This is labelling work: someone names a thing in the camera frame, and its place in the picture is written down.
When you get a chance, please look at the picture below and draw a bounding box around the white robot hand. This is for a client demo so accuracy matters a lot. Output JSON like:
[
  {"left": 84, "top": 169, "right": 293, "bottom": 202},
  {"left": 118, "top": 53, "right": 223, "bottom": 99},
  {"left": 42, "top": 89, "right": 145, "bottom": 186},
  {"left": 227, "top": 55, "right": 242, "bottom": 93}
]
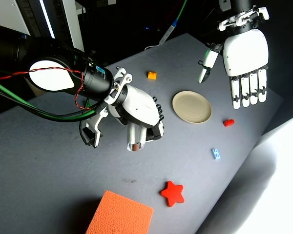
[
  {"left": 112, "top": 84, "right": 166, "bottom": 143},
  {"left": 197, "top": 28, "right": 269, "bottom": 110}
]

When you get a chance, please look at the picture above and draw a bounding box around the beige round plate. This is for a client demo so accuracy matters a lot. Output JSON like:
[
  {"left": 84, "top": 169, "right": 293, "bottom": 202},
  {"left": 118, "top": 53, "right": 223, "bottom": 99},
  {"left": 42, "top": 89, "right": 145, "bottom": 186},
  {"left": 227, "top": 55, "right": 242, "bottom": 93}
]
[{"left": 171, "top": 90, "right": 212, "bottom": 124}]

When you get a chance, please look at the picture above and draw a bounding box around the red star block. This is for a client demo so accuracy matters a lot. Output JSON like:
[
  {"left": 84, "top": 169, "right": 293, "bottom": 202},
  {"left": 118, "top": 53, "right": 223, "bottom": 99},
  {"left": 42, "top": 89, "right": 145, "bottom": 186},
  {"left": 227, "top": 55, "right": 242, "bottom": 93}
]
[{"left": 160, "top": 180, "right": 186, "bottom": 208}]

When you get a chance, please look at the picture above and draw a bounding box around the orange textured foam block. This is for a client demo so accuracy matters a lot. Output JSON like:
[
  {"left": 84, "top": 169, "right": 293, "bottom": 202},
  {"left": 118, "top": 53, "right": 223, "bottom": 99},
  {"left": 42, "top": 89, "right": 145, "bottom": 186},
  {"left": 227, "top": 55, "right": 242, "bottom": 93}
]
[{"left": 85, "top": 190, "right": 155, "bottom": 234}]

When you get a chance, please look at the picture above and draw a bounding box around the grey table cloth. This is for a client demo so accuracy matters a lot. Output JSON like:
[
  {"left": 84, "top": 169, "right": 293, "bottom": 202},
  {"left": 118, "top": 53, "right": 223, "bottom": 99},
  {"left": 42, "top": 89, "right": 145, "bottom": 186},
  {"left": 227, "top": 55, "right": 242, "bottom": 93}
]
[{"left": 0, "top": 33, "right": 284, "bottom": 234}]

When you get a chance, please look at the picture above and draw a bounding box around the white cabinet with light strip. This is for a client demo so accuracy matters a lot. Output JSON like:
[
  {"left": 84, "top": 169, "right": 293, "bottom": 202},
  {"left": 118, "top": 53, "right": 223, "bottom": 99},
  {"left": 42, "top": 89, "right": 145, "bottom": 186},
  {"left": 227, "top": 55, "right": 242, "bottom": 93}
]
[{"left": 0, "top": 0, "right": 86, "bottom": 52}]

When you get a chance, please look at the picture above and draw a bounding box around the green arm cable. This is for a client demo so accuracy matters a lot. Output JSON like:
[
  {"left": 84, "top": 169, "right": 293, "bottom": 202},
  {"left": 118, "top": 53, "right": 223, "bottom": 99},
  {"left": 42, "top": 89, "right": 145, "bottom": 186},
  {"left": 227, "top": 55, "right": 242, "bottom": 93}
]
[{"left": 0, "top": 78, "right": 98, "bottom": 120}]

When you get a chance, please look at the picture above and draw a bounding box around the white adapter with cable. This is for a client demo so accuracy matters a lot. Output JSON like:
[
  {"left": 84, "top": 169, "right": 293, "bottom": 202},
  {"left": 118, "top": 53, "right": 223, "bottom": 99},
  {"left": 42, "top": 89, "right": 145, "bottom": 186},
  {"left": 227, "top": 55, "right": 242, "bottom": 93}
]
[{"left": 144, "top": 24, "right": 176, "bottom": 51}]

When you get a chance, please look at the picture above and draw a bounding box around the green cable with blue plug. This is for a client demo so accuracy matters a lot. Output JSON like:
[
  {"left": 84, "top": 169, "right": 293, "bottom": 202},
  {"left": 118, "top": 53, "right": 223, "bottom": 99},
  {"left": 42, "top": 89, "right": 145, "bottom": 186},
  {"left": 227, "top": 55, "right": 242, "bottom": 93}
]
[{"left": 170, "top": 0, "right": 188, "bottom": 27}]

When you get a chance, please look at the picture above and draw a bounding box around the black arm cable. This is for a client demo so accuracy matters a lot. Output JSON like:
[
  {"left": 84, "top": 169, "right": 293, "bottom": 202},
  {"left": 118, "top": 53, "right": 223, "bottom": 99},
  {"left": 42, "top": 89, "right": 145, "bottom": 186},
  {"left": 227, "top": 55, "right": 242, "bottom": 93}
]
[{"left": 0, "top": 84, "right": 105, "bottom": 122}]

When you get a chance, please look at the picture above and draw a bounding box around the red twisted wire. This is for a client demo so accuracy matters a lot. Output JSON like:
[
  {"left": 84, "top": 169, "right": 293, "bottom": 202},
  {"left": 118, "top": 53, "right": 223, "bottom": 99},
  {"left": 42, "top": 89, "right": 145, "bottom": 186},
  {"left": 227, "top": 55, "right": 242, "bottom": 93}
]
[{"left": 0, "top": 67, "right": 92, "bottom": 110}]

